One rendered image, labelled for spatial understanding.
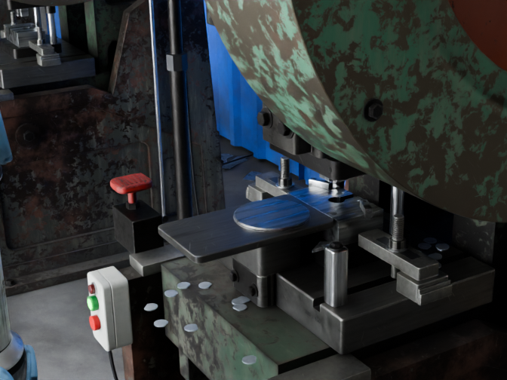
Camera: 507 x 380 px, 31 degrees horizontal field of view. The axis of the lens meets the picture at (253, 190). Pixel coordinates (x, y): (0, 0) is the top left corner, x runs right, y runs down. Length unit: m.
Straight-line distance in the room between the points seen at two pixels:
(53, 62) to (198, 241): 1.58
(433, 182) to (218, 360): 0.64
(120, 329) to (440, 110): 0.88
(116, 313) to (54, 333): 1.13
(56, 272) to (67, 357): 0.49
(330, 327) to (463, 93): 0.50
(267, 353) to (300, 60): 0.60
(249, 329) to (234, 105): 2.77
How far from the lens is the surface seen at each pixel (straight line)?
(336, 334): 1.32
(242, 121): 4.11
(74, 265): 3.06
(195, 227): 1.41
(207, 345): 1.51
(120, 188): 1.65
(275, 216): 1.43
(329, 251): 1.30
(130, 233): 1.66
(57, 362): 2.60
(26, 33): 3.01
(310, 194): 1.53
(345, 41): 0.84
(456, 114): 0.95
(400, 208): 1.47
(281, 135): 1.37
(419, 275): 1.35
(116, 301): 1.61
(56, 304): 2.90
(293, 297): 1.40
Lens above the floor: 1.35
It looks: 21 degrees down
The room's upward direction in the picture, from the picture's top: 1 degrees counter-clockwise
